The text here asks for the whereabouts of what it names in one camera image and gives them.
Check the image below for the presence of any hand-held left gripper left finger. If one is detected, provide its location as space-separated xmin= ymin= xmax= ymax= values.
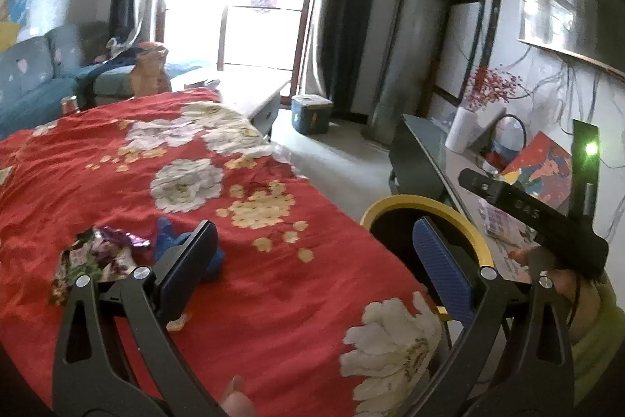
xmin=51 ymin=220 xmax=220 ymax=417

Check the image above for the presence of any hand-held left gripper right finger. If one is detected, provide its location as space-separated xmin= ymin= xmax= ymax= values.
xmin=412 ymin=216 xmax=577 ymax=417

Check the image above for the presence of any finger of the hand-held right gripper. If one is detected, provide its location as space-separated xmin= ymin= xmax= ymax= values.
xmin=459 ymin=168 xmax=507 ymax=208

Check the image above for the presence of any blue rubber glove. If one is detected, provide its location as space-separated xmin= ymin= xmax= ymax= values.
xmin=154 ymin=217 xmax=226 ymax=283

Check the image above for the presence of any yellow round bin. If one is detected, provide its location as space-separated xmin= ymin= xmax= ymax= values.
xmin=360 ymin=195 xmax=495 ymax=325

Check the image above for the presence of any purple and green snack wrapper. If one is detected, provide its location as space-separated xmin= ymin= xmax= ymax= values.
xmin=51 ymin=226 xmax=151 ymax=306

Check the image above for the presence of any person's right forearm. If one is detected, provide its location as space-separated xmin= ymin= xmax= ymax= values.
xmin=569 ymin=277 xmax=625 ymax=398

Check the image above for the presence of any person's right hand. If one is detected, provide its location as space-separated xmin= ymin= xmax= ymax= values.
xmin=508 ymin=247 xmax=607 ymax=342

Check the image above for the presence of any person's left hand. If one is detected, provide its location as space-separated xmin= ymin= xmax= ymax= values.
xmin=218 ymin=374 xmax=255 ymax=417

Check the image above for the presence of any clear bead organizer box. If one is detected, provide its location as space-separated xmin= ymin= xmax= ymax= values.
xmin=476 ymin=197 xmax=533 ymax=244

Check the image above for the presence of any glass-topped cabinet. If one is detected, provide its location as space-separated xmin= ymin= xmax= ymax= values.
xmin=388 ymin=113 xmax=625 ymax=301

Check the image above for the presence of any white ribbed vase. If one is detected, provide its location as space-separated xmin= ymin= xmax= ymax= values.
xmin=445 ymin=107 xmax=477 ymax=153

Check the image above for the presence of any colourful figure painting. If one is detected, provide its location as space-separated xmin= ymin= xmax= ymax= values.
xmin=498 ymin=132 xmax=574 ymax=213

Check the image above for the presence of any red floral blanket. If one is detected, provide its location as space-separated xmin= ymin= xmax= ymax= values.
xmin=0 ymin=87 xmax=445 ymax=417

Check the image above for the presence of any grey standing air conditioner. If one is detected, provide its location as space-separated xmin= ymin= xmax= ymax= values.
xmin=364 ymin=0 xmax=457 ymax=137

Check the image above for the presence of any blue storage stool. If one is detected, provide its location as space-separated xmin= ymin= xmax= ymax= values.
xmin=291 ymin=95 xmax=334 ymax=135

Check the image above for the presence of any grey coffee table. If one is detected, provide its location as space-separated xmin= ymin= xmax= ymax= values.
xmin=168 ymin=68 xmax=291 ymax=139

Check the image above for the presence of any orange stuffed toy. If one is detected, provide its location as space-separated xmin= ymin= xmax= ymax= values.
xmin=131 ymin=42 xmax=171 ymax=96

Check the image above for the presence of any dark blue cloth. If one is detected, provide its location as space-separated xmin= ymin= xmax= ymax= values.
xmin=73 ymin=55 xmax=142 ymax=81

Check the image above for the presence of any grey wide curtain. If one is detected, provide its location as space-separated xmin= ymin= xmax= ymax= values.
xmin=305 ymin=0 xmax=391 ymax=117

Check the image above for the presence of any blue patterned sofa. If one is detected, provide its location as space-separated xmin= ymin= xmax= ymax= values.
xmin=0 ymin=22 xmax=206 ymax=139

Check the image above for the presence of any yellow pillow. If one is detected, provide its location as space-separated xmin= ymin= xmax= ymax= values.
xmin=0 ymin=21 xmax=20 ymax=51

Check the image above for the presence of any black ring desk fan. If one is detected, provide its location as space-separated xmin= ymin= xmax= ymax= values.
xmin=481 ymin=114 xmax=528 ymax=166

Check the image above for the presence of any wall window with wooden sill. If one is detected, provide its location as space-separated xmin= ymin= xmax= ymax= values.
xmin=518 ymin=0 xmax=625 ymax=81

